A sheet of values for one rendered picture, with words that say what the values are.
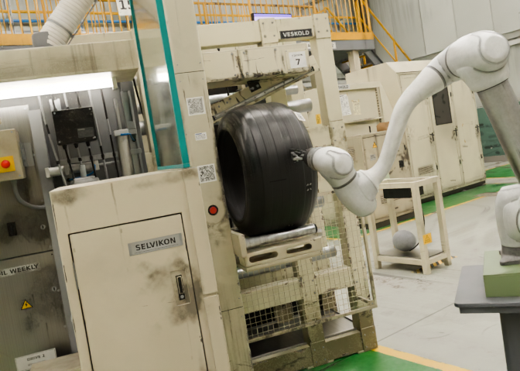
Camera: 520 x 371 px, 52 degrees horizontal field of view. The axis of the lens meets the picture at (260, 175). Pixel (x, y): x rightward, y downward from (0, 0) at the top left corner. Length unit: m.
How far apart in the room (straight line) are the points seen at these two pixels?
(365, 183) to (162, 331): 0.83
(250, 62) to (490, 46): 1.26
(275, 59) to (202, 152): 0.69
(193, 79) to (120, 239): 1.01
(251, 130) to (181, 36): 0.50
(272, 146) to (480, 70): 0.84
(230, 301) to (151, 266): 0.91
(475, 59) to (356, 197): 0.58
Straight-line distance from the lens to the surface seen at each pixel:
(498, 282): 2.06
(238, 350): 2.45
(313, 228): 2.38
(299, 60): 2.77
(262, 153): 2.15
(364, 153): 7.02
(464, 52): 1.83
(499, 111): 1.87
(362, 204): 1.88
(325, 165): 1.80
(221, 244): 2.33
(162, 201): 1.51
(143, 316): 1.55
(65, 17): 2.61
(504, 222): 2.12
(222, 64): 2.63
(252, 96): 2.79
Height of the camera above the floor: 1.29
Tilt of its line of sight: 3 degrees down
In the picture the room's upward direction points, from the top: 9 degrees counter-clockwise
